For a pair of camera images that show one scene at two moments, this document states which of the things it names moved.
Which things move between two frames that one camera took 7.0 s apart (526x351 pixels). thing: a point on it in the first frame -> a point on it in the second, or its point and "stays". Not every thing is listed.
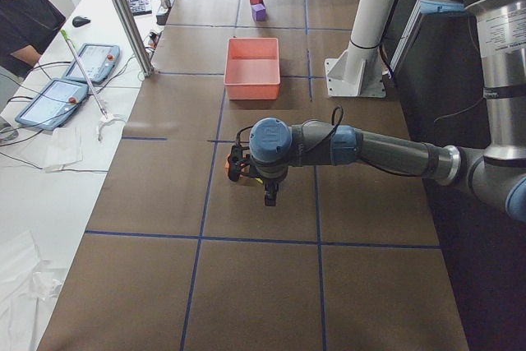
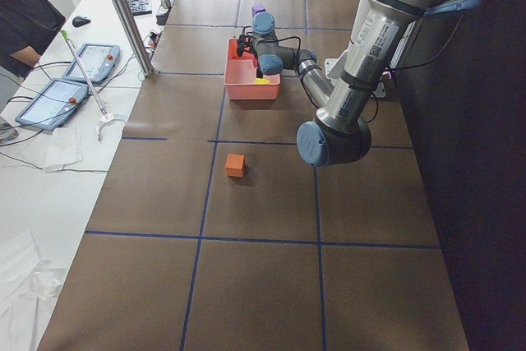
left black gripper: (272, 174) -> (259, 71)
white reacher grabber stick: (106, 118) stays
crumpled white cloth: (25, 279) stays
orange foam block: (242, 168) stays
